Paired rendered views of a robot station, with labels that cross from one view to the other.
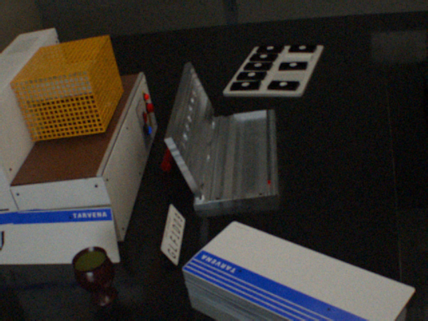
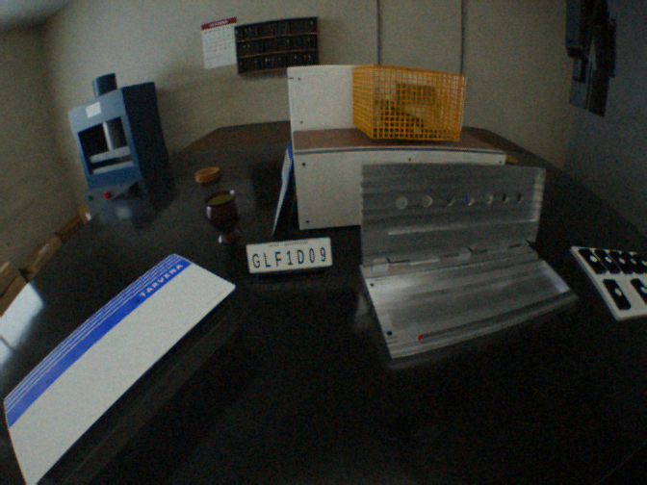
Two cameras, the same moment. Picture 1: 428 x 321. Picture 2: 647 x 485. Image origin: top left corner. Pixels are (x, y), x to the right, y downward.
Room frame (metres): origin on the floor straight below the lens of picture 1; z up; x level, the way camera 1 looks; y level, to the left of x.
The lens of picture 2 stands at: (1.00, -0.29, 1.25)
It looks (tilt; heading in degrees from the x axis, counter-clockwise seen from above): 35 degrees down; 74
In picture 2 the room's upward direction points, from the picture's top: 2 degrees counter-clockwise
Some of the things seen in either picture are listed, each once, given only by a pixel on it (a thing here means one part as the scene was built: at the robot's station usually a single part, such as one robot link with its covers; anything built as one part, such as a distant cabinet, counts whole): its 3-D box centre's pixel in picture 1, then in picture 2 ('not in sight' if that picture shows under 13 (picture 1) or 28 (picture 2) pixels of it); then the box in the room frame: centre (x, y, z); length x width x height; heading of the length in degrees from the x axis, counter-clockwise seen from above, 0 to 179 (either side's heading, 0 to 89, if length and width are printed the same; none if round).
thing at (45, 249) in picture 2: not in sight; (44, 264); (-1.41, 1.80, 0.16); 0.50 x 0.38 x 0.32; 82
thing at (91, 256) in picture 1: (96, 277); (224, 217); (0.92, 0.29, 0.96); 0.09 x 0.09 x 0.11
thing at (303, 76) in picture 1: (276, 69); (630, 279); (1.90, -0.28, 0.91); 0.40 x 0.27 x 0.01; 154
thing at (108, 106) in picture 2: not in sight; (124, 167); (-0.06, 1.92, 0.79); 0.70 x 0.63 x 1.58; 162
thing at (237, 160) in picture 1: (238, 152); (482, 286); (1.37, -0.07, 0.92); 0.44 x 0.21 x 0.04; 170
